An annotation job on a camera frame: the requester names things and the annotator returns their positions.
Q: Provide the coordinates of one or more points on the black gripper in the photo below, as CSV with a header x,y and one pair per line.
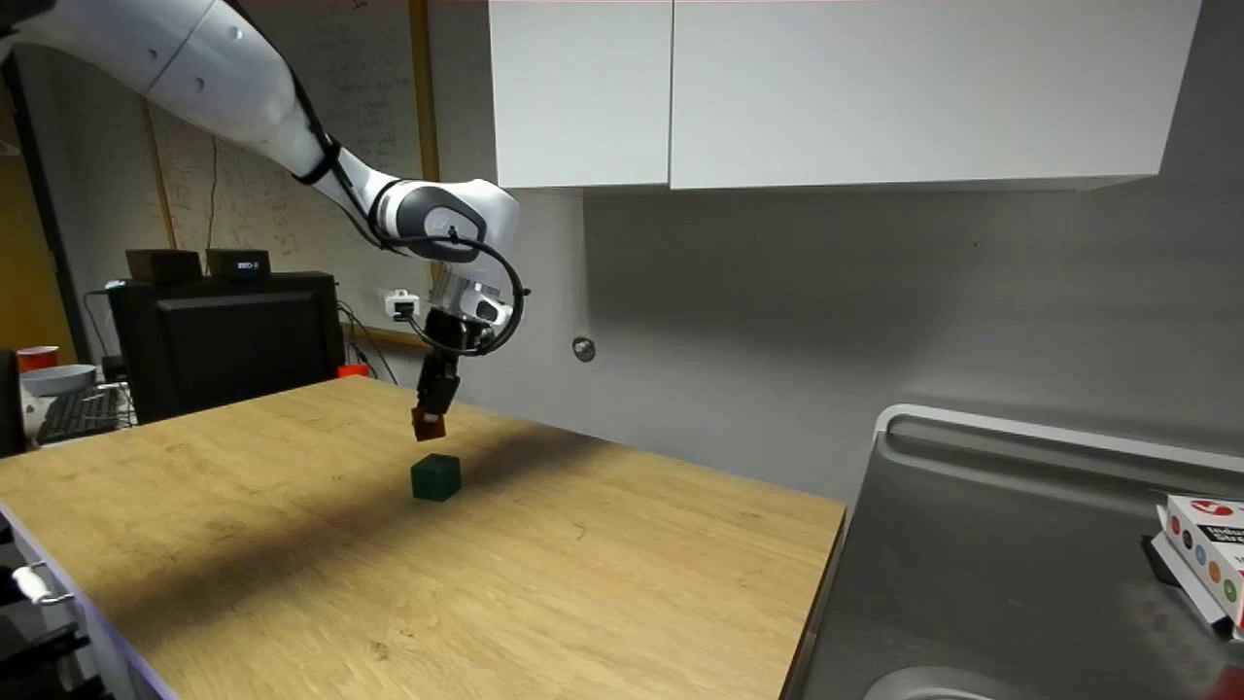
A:
x,y
469,312

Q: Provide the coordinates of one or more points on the black keyboard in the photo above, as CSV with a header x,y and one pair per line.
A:
x,y
79,414

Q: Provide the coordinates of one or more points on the white wall cabinet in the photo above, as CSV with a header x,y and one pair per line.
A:
x,y
926,92

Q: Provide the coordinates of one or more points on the small orange object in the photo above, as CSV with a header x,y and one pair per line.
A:
x,y
352,371

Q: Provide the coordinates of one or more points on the wood-framed whiteboard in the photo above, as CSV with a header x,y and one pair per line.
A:
x,y
374,92

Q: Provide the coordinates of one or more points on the green block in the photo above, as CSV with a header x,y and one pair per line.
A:
x,y
436,477

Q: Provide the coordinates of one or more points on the narrow white cabinet door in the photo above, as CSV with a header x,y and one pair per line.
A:
x,y
582,92

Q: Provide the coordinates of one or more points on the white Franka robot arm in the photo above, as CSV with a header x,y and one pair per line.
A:
x,y
220,79

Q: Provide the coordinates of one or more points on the black computer monitor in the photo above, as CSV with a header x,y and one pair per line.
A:
x,y
236,344

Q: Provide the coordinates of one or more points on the red box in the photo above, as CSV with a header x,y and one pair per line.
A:
x,y
37,354

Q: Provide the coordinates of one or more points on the white container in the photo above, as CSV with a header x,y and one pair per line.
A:
x,y
61,379

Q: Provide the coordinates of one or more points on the white box with coloured dots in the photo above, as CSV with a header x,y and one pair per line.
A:
x,y
1210,550

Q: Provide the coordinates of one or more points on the round metal wall knob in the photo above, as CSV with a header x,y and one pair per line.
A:
x,y
583,349

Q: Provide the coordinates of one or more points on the stainless steel sink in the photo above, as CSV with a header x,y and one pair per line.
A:
x,y
1010,570

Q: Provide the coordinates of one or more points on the small black box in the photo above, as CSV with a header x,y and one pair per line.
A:
x,y
164,264
237,261

